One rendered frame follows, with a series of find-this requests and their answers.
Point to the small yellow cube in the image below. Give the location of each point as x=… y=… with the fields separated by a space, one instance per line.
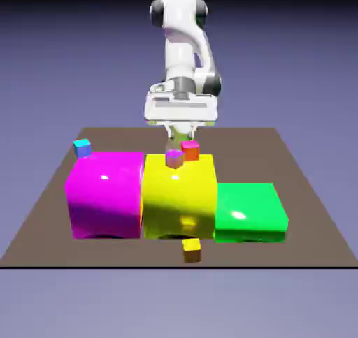
x=192 y=250

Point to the large yellow box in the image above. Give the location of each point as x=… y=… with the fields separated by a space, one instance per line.
x=179 y=201

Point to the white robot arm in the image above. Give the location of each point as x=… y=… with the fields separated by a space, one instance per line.
x=180 y=36

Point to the small blue cube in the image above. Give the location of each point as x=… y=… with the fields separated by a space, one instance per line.
x=82 y=148

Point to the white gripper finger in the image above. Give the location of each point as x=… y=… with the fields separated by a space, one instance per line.
x=194 y=129
x=169 y=130

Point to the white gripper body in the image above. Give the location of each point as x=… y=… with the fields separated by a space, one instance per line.
x=181 y=111

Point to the large magenta box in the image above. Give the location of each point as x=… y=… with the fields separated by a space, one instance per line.
x=105 y=195

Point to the small purple cube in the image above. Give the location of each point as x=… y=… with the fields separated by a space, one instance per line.
x=174 y=159

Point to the small red cube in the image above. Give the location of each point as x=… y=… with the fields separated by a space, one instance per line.
x=190 y=150

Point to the large green box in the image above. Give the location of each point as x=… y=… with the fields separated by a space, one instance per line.
x=250 y=212

